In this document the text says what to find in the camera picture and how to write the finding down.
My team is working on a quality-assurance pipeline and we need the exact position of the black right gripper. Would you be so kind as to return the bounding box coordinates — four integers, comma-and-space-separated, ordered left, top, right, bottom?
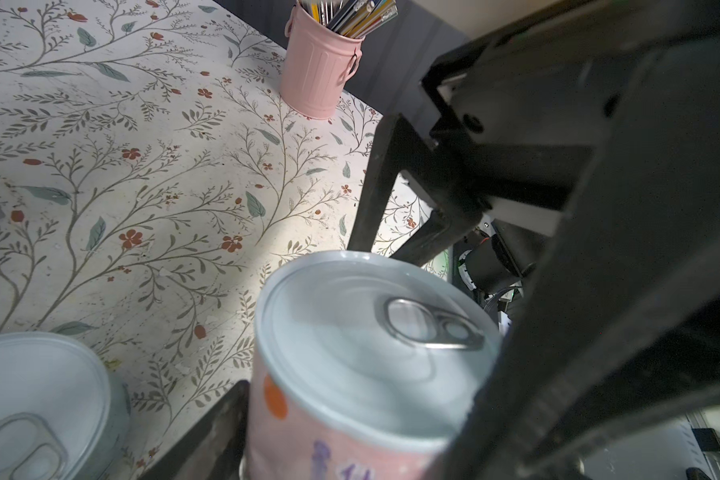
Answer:
347, 1, 720, 267

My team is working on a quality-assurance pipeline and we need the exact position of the pencils bundle in cup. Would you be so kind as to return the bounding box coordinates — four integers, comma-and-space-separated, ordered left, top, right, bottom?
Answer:
296, 0, 399, 39

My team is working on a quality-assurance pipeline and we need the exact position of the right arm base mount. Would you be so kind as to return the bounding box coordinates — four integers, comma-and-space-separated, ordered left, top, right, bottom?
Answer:
451, 219, 547, 324

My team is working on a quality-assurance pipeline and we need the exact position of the pink pencil cup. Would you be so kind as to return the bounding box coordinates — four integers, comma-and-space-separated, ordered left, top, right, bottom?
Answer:
280, 4, 363, 120

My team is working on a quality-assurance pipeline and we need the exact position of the pink can pull tab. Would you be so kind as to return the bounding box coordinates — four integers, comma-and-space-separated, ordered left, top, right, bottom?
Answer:
245, 251, 502, 479

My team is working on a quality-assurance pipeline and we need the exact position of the teal can pull tab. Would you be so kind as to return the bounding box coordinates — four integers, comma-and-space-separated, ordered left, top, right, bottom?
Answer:
0, 332, 131, 479

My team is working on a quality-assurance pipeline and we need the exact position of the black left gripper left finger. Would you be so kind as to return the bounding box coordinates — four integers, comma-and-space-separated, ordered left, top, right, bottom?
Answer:
141, 380, 250, 480

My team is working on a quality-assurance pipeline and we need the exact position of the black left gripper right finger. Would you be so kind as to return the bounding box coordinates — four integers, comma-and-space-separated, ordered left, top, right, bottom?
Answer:
437, 36, 720, 479

